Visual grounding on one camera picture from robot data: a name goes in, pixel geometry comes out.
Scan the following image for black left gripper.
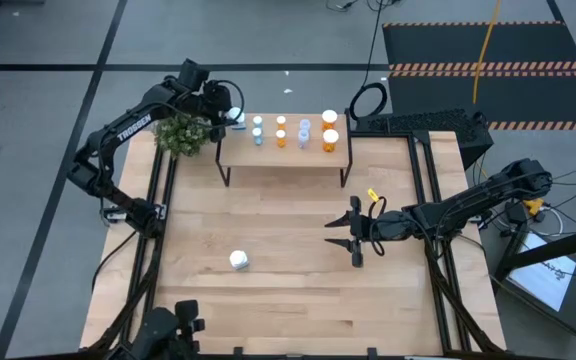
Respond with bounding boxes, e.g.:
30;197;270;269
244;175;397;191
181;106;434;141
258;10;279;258
167;79;234;144

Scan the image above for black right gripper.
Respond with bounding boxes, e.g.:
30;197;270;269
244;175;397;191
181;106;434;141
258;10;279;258
323;195;417;269

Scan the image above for white Melatonin supplement bottle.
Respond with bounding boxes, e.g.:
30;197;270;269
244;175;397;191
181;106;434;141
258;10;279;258
226;106;247;132
228;249;250;272

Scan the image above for large orange pill bottle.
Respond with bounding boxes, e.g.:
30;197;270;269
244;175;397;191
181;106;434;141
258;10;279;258
322;128;341;154
321;109;339;134

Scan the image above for green artificial plant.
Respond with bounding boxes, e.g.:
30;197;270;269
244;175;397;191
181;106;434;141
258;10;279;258
153;113;213;159

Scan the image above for black power adapter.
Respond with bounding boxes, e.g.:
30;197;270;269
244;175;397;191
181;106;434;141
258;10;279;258
506;202;528;226

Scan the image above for white paper sheet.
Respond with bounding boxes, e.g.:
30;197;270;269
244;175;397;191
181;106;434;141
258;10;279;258
507;232;576;312

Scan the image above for black stand legs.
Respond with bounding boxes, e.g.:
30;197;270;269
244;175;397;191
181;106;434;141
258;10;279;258
492;223;576;284

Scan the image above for black hazard-striped floor mat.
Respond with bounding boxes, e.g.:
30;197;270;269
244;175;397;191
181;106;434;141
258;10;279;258
381;20;576;132

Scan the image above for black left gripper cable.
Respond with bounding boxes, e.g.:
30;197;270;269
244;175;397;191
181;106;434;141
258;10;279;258
165;78;246;132

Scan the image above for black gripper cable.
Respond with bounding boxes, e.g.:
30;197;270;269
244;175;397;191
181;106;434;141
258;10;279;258
165;78;246;132
367;197;434;258

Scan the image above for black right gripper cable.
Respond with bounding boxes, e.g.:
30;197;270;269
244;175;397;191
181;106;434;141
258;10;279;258
367;197;434;258

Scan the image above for wooden shelf black frame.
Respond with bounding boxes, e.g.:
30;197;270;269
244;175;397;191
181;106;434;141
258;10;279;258
215;106;354;189

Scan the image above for black aluminium table frame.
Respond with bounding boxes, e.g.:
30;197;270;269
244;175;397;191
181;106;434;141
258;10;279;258
87;130;507;360

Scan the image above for black coiled hanging cable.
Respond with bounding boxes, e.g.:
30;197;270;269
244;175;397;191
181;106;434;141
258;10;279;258
348;0;389;121

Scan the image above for black cable bundle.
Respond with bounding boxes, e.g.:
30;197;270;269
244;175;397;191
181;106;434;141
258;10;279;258
325;0;402;13

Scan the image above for yellow hanging cable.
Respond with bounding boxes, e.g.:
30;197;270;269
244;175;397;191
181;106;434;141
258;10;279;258
471;0;504;105

